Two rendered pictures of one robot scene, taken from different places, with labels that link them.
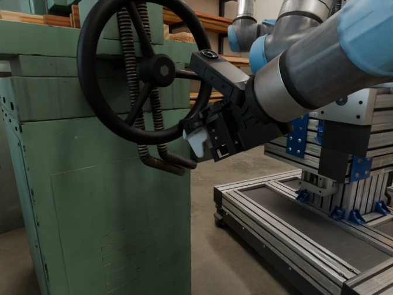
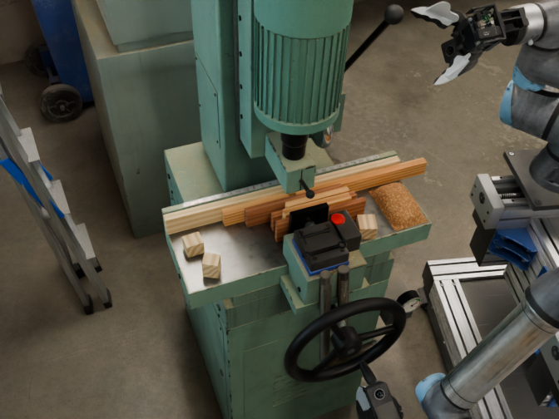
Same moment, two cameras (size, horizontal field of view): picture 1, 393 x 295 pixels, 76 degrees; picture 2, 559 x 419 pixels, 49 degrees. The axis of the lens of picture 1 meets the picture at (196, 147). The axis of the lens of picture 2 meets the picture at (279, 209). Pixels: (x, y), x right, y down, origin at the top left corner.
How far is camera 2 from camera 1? 1.22 m
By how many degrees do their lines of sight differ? 35
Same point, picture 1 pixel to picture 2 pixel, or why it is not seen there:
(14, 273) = (168, 312)
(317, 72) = not seen: outside the picture
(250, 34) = (535, 123)
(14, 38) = (231, 290)
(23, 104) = (231, 321)
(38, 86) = (244, 308)
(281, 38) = (432, 406)
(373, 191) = not seen: outside the picture
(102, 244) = (275, 381)
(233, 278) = (409, 396)
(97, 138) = (284, 323)
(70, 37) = (274, 274)
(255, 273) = not seen: hidden behind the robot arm
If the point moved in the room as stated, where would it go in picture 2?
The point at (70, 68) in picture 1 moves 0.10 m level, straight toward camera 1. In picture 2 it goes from (270, 292) to (275, 329)
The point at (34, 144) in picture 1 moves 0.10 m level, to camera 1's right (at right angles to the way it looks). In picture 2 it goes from (235, 338) to (274, 350)
